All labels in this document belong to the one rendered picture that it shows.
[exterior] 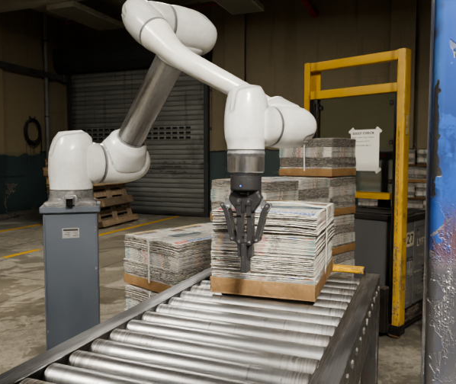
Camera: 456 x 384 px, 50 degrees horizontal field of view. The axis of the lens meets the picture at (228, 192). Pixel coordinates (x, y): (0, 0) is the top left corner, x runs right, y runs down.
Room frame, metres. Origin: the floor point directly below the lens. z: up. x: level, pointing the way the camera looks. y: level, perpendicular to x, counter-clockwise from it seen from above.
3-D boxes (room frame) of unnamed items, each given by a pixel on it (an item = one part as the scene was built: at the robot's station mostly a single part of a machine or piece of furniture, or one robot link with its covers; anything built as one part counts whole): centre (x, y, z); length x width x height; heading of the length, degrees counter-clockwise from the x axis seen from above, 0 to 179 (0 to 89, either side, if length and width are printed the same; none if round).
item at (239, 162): (1.17, -0.04, 1.16); 0.09 x 0.09 x 0.06
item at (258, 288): (1.33, -0.11, 0.83); 0.29 x 0.16 x 0.04; 71
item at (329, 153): (3.01, -0.55, 0.65); 0.39 x 0.30 x 1.29; 47
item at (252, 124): (1.18, -0.05, 1.27); 0.13 x 0.11 x 0.16; 132
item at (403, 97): (3.10, -1.09, 0.97); 0.09 x 0.09 x 1.75; 47
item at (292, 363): (0.95, 0.04, 0.77); 0.47 x 0.05 x 0.05; 68
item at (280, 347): (1.01, 0.02, 0.77); 0.47 x 0.05 x 0.05; 68
